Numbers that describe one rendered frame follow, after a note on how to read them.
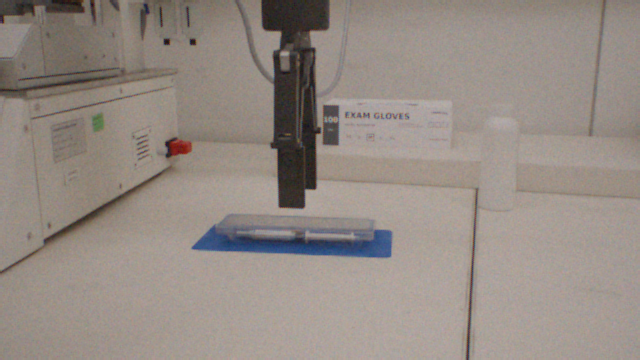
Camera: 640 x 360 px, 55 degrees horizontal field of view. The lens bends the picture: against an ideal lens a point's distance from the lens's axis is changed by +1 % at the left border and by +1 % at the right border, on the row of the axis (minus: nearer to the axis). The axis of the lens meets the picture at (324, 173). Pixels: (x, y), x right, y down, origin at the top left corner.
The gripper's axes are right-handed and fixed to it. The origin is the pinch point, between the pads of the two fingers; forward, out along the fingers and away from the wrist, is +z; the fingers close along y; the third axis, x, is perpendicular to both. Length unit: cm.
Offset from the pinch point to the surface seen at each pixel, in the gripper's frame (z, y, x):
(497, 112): -5.5, -16.9, 24.5
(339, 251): 7.9, 3.6, 5.3
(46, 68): -12.3, 2.0, -28.8
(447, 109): -3.2, -38.5, 19.1
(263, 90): -4, -65, -20
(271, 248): 7.8, 3.7, -2.6
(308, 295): 7.9, 15.8, 3.7
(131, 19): -18.3, -24.6, -30.5
